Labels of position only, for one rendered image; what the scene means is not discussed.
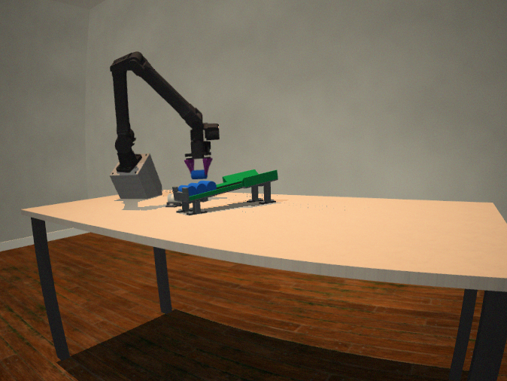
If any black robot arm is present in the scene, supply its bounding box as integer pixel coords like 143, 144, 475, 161
110, 51, 220, 172

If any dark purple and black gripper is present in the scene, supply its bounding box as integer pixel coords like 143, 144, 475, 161
184, 140, 212, 175

